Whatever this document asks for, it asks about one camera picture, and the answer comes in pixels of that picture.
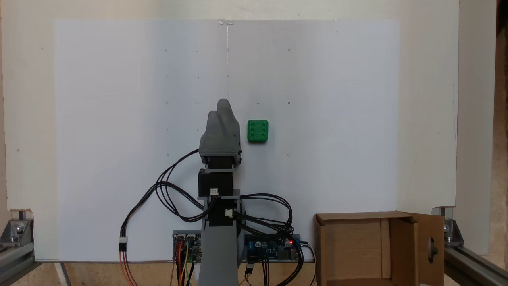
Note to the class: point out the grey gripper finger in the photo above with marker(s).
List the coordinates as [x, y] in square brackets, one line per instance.
[212, 133]
[232, 131]

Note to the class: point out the green dice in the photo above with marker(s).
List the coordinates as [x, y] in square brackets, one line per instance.
[258, 131]

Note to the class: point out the grey printed robot arm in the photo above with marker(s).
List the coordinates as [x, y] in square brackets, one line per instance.
[220, 258]

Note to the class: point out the small controller circuit board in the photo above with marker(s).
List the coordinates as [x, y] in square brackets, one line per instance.
[193, 250]

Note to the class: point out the white paper sheet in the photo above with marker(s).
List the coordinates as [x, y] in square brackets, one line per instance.
[119, 99]

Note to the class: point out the blue circuit board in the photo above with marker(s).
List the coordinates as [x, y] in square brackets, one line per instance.
[270, 248]

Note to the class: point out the clear tape piece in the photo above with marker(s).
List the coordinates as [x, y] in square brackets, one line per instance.
[226, 22]

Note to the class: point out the open cardboard box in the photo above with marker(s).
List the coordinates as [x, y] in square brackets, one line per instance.
[353, 246]

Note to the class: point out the metal corner bracket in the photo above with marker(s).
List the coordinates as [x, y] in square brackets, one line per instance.
[450, 232]
[16, 230]

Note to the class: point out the aluminium frame post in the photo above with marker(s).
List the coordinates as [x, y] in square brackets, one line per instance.
[476, 268]
[14, 262]

